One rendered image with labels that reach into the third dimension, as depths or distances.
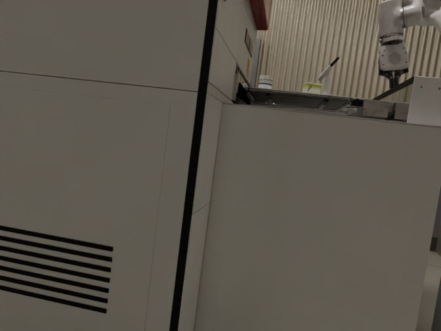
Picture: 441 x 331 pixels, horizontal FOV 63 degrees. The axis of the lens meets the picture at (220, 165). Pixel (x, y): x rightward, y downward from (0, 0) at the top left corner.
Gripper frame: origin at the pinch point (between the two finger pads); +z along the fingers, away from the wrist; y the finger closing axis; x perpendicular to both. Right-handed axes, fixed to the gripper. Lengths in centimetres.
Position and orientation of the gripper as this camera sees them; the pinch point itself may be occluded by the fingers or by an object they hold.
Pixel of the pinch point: (394, 84)
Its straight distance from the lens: 159.0
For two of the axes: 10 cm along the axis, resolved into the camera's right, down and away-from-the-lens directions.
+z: 0.8, 10.0, 0.4
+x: 1.8, -0.6, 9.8
